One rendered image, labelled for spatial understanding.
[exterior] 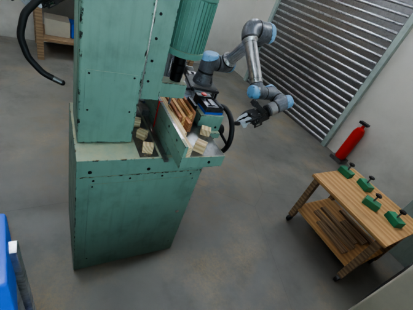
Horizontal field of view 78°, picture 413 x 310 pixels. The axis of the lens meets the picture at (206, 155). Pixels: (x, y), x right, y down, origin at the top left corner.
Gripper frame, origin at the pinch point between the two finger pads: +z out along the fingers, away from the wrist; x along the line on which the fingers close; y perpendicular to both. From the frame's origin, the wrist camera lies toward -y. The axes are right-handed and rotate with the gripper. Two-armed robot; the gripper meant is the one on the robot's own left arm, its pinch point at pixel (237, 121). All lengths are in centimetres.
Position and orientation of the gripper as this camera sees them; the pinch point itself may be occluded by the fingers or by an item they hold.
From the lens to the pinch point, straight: 145.8
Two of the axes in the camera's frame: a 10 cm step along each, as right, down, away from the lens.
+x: -4.0, -6.6, 6.3
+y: 1.7, 6.3, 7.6
